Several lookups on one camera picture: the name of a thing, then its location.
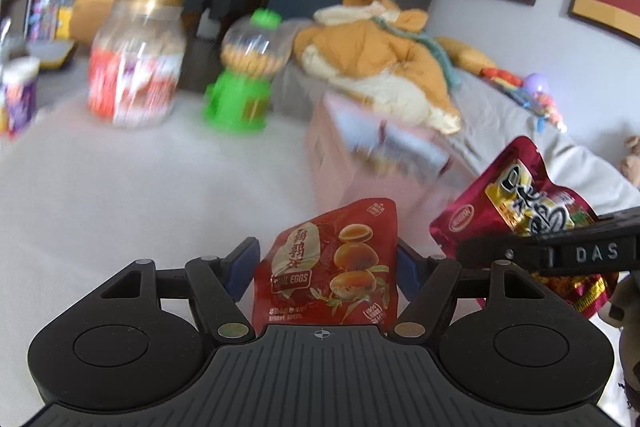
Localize grey sofa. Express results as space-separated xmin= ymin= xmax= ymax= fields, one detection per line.
xmin=271 ymin=18 xmax=640 ymax=218

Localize dark red snack bag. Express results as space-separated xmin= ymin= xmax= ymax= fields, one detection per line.
xmin=428 ymin=134 xmax=622 ymax=320

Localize peanut jar gold lid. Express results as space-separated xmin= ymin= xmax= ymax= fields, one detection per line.
xmin=88 ymin=0 xmax=186 ymax=129

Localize colourful toys on sofa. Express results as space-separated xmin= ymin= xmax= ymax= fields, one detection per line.
xmin=480 ymin=67 xmax=567 ymax=133

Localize red quail egg pouch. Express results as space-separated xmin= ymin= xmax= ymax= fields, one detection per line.
xmin=252 ymin=198 xmax=398 ymax=333

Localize green candy dispenser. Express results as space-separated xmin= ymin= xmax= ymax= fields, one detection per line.
xmin=203 ymin=9 xmax=291 ymax=133

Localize yellow cushion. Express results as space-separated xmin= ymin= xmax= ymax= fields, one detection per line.
xmin=435 ymin=37 xmax=497 ymax=76

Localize black gloved hand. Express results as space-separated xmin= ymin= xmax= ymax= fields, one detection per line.
xmin=599 ymin=271 xmax=640 ymax=412

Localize purple paper cup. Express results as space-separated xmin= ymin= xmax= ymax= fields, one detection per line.
xmin=2 ymin=56 xmax=40 ymax=135

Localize pink gift box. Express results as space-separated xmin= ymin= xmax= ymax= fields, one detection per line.
xmin=306 ymin=92 xmax=476 ymax=225

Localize yellow orange blanket pile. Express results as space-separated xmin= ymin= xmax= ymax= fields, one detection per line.
xmin=293 ymin=0 xmax=462 ymax=134

